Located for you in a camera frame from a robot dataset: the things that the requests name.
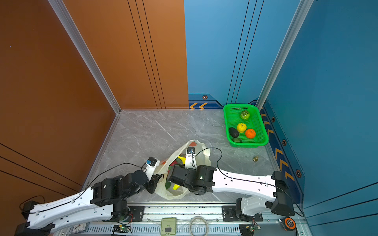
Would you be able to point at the yellow banana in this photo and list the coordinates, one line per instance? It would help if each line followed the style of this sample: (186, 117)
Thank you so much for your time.
(181, 161)

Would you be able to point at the green square device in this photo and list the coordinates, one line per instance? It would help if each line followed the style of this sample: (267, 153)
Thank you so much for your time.
(168, 226)

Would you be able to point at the yellow lemon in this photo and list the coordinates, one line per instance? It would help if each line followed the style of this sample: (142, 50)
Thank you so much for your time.
(241, 127)

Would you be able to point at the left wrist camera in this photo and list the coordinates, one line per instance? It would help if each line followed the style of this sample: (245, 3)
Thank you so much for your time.
(151, 164)

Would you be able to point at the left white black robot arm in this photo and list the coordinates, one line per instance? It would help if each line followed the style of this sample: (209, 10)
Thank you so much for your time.
(44, 219)

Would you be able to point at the yellow translucent plastic bag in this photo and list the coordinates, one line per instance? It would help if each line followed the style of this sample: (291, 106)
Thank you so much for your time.
(164, 187)

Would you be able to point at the orange black tape measure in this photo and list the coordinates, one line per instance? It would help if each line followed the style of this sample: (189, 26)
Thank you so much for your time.
(288, 224)

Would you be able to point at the right green circuit board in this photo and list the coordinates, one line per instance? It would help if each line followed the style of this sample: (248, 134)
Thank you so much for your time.
(248, 229)

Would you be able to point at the green circuit board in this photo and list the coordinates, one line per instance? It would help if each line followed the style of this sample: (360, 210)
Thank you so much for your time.
(248, 229)
(121, 230)

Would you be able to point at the orange fruit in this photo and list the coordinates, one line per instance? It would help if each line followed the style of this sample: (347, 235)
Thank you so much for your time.
(250, 133)

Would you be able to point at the dark brown avocado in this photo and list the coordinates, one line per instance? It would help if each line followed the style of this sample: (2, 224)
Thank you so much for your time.
(234, 133)

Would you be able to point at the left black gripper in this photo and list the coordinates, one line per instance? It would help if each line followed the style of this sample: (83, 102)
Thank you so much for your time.
(152, 185)

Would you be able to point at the green plastic mesh basket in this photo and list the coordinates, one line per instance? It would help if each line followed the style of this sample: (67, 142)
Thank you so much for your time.
(232, 119)

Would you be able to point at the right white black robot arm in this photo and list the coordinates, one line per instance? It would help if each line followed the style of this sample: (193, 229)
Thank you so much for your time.
(262, 193)

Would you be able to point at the left green circuit board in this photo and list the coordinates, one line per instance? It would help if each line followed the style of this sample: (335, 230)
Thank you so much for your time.
(121, 230)

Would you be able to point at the small white alarm clock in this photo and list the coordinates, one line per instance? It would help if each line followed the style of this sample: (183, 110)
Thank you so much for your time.
(80, 228)

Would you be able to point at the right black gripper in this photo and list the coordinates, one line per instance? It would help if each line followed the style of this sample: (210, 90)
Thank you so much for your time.
(173, 175)

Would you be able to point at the small dark green fruit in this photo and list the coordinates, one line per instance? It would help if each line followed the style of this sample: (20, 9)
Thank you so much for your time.
(237, 140)

